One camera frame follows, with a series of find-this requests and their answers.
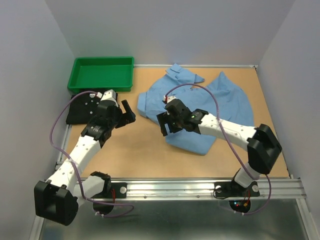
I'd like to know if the light blue long sleeve shirt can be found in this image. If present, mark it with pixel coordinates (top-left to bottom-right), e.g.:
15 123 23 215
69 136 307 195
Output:
136 63 255 156

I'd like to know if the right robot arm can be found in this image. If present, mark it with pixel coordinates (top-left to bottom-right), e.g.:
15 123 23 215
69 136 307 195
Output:
157 97 283 195

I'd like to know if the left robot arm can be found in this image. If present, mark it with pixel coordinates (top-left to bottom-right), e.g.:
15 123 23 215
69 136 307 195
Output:
33 97 136 226

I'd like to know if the folded black shirt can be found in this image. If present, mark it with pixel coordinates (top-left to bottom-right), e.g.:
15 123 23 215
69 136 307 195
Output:
65 91 101 125

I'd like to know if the green plastic tray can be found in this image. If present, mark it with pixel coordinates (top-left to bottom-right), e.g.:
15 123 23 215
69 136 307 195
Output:
67 56 135 94

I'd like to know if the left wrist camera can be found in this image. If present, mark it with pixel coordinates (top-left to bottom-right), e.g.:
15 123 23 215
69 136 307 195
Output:
96 89 118 102

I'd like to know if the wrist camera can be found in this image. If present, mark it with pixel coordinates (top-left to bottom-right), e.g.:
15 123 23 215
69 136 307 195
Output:
162 95 175 104
96 89 118 102

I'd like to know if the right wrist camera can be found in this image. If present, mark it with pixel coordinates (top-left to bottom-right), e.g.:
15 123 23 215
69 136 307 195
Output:
162 95 175 104

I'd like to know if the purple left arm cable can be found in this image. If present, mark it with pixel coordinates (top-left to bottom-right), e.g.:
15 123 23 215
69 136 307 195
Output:
50 90 135 218

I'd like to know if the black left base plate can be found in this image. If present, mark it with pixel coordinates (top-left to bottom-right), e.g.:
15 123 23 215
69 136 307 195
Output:
85 182 128 200

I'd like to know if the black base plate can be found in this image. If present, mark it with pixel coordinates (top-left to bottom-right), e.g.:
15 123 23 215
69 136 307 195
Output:
214 181 260 199
85 182 128 200

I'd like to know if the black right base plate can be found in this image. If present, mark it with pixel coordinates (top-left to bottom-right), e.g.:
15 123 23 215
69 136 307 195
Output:
214 181 260 199

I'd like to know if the aluminium mounting rail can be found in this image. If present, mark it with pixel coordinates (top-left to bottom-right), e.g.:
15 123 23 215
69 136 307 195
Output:
39 177 307 201

